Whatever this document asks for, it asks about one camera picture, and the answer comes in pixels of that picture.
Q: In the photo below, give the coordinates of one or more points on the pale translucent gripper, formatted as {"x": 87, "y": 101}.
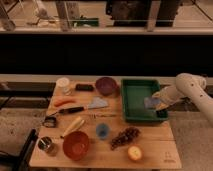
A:
{"x": 167, "y": 96}

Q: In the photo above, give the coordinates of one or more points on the blue sponge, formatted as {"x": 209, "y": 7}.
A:
{"x": 152, "y": 103}

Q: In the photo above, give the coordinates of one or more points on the green plastic tray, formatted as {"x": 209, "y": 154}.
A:
{"x": 133, "y": 93}

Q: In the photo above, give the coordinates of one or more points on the bunch of dark grapes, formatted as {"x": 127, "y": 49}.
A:
{"x": 125, "y": 137}

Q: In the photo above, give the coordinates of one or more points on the purple bowl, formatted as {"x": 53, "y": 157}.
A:
{"x": 106, "y": 85}

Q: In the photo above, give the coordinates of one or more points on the yellow red apple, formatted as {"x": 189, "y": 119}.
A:
{"x": 134, "y": 153}

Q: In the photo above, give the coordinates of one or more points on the blue cup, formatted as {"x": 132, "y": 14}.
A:
{"x": 102, "y": 131}

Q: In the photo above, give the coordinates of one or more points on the black rectangular block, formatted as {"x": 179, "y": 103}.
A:
{"x": 84, "y": 87}

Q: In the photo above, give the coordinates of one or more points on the orange bowl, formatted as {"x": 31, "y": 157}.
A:
{"x": 76, "y": 145}

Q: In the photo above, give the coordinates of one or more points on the white lidded jar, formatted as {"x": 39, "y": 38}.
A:
{"x": 63, "y": 84}

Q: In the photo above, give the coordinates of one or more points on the orange carrot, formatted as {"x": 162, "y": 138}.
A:
{"x": 61, "y": 102}

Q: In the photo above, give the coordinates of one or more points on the metal cup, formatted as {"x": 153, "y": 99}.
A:
{"x": 48, "y": 146}

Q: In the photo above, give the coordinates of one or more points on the black chair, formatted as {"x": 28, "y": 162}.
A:
{"x": 15, "y": 161}

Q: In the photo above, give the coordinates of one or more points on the black handled knife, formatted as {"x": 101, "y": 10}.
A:
{"x": 96, "y": 103}

